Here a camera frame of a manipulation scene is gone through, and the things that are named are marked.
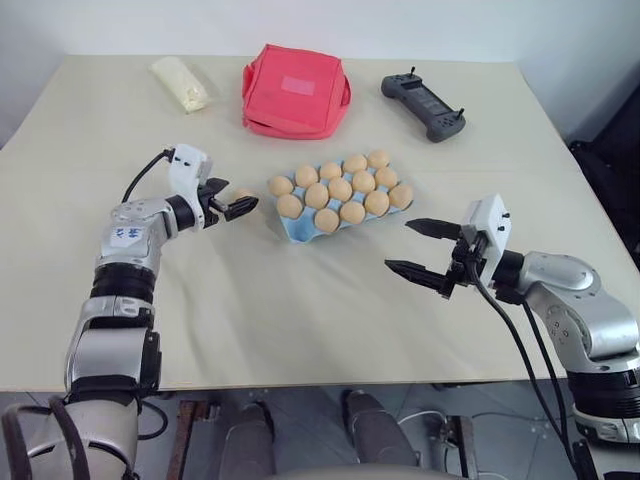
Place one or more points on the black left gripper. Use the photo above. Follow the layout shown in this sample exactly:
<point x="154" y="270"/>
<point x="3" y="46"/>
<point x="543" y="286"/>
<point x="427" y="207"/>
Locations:
<point x="211" y="206"/>

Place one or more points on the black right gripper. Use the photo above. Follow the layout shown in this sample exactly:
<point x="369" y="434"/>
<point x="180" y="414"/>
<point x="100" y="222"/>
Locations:
<point x="462" y="262"/>

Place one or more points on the tan egg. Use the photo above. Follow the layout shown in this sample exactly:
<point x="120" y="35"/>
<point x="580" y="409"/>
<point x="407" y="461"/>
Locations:
<point x="243" y="192"/>
<point x="316" y="195"/>
<point x="290" y="205"/>
<point x="386" y="176"/>
<point x="281" y="185"/>
<point x="363" y="181"/>
<point x="400" y="195"/>
<point x="378" y="158"/>
<point x="340" y="189"/>
<point x="377" y="202"/>
<point x="352" y="212"/>
<point x="327" y="220"/>
<point x="355" y="162"/>
<point x="330" y="171"/>
<point x="306" y="175"/>

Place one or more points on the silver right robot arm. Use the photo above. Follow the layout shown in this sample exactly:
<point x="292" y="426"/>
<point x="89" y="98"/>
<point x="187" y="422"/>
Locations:
<point x="565" y="280"/>

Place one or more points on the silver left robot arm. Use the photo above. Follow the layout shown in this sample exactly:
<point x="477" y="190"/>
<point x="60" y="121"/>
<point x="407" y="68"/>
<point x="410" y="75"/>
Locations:
<point x="130" y="220"/>

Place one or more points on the blue egg carton with eggs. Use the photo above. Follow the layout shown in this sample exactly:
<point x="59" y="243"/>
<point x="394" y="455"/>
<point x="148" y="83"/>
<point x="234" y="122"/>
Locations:
<point x="300" y="231"/>

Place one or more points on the red fabric bag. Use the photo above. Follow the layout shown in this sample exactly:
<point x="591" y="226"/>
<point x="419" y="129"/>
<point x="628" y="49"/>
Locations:
<point x="295" y="107"/>

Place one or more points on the white filled plastic bag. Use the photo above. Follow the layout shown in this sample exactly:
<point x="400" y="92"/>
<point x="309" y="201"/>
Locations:
<point x="177" y="82"/>

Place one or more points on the grey handheld remote controller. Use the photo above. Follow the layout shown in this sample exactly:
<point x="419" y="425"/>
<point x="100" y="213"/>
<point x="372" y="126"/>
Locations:
<point x="425" y="102"/>

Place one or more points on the dark rounded shape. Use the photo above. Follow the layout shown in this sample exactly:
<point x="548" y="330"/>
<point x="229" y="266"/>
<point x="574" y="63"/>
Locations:
<point x="250" y="435"/>
<point x="375" y="430"/>

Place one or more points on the rusty metal bar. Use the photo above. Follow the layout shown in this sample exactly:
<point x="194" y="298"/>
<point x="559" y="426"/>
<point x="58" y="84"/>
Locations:
<point x="462" y="445"/>
<point x="187" y="440"/>

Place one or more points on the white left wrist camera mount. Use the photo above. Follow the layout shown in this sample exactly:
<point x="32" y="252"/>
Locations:
<point x="187" y="165"/>

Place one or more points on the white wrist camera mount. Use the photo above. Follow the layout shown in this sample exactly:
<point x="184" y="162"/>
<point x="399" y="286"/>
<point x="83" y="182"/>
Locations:
<point x="187" y="165"/>
<point x="492" y="220"/>

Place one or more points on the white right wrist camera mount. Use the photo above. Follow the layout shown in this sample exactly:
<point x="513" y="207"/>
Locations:
<point x="492" y="220"/>

